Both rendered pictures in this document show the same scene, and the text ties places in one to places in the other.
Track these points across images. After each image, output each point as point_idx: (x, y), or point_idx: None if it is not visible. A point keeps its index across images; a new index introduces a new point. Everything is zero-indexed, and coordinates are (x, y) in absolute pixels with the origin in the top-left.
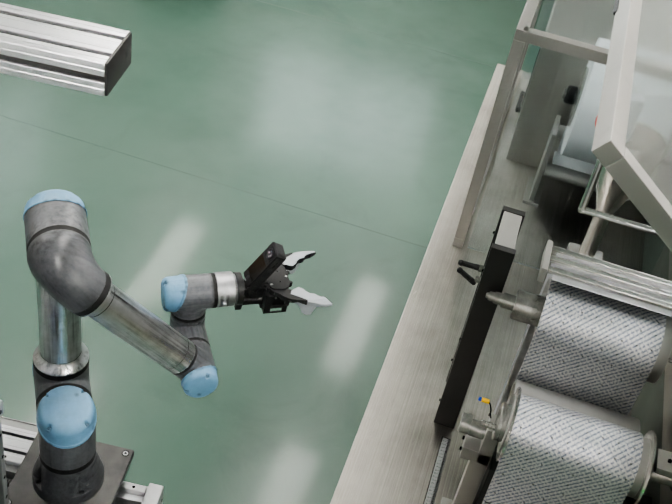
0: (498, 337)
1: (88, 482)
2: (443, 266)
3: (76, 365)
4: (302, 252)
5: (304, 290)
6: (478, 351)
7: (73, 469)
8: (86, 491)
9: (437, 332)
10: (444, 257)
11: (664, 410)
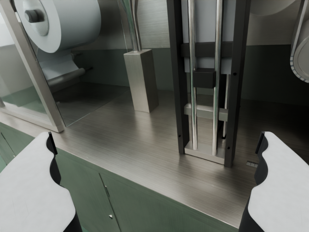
0: (145, 125)
1: None
2: (73, 139)
3: None
4: (23, 153)
5: (263, 188)
6: (243, 72)
7: None
8: None
9: (132, 151)
10: (65, 137)
11: (259, 42)
